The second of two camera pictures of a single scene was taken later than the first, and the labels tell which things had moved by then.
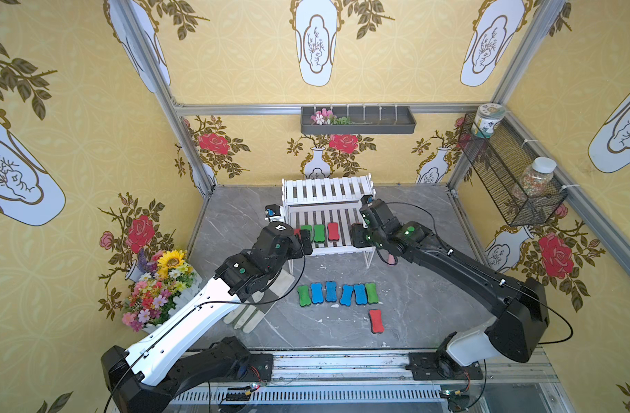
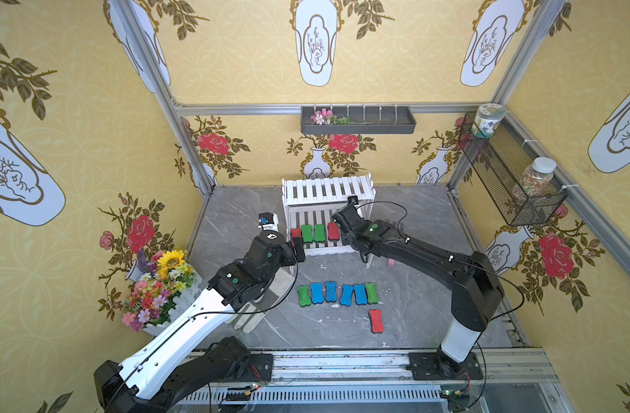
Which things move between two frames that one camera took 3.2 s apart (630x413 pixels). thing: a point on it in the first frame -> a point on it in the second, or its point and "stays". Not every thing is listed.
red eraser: (376, 321) stays
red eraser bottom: (333, 232) stays
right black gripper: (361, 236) -> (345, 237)
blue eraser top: (361, 296) stays
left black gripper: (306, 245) -> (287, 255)
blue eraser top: (330, 291) stays
